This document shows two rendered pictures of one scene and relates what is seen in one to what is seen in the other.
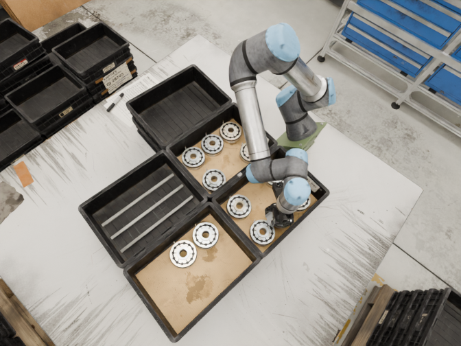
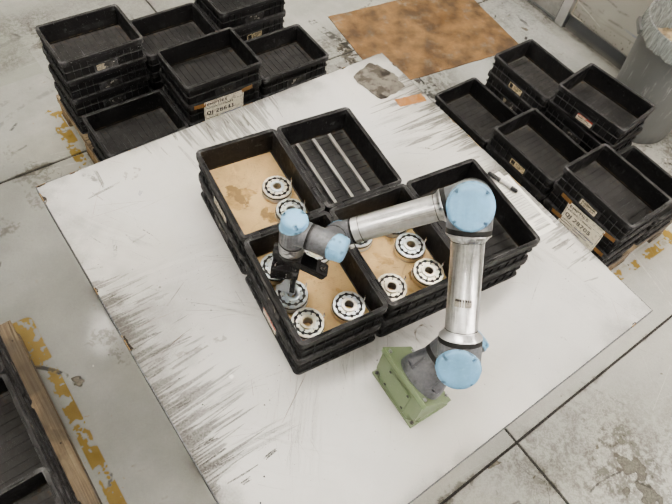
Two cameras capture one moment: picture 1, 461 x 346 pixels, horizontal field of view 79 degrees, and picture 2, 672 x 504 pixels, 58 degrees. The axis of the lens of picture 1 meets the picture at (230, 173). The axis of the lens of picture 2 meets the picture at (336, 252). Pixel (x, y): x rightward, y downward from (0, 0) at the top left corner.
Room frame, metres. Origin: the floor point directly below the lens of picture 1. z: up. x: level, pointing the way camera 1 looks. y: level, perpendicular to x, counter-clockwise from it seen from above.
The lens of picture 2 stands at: (0.67, -1.13, 2.49)
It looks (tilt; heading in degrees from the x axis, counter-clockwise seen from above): 55 degrees down; 102
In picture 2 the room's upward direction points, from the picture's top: 12 degrees clockwise
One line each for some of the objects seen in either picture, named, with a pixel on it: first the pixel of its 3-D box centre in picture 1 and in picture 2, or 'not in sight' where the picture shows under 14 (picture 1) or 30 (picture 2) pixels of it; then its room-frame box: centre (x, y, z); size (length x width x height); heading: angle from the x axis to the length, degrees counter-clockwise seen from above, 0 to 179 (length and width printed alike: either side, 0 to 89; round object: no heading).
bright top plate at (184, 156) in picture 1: (193, 156); not in sight; (0.57, 0.18, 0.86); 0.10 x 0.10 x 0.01
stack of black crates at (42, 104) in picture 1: (58, 108); (529, 166); (1.05, 1.26, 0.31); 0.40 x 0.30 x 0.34; 148
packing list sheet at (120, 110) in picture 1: (138, 97); (511, 207); (0.96, 0.57, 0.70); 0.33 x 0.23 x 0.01; 148
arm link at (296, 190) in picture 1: (294, 193); (294, 230); (0.35, -0.21, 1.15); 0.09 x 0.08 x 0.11; 179
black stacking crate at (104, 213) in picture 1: (147, 208); (336, 166); (0.30, 0.31, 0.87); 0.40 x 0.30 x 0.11; 140
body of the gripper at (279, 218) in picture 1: (282, 211); (287, 261); (0.34, -0.21, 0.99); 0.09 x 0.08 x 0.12; 13
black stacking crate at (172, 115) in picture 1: (181, 110); (467, 221); (0.80, 0.28, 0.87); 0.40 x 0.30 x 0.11; 140
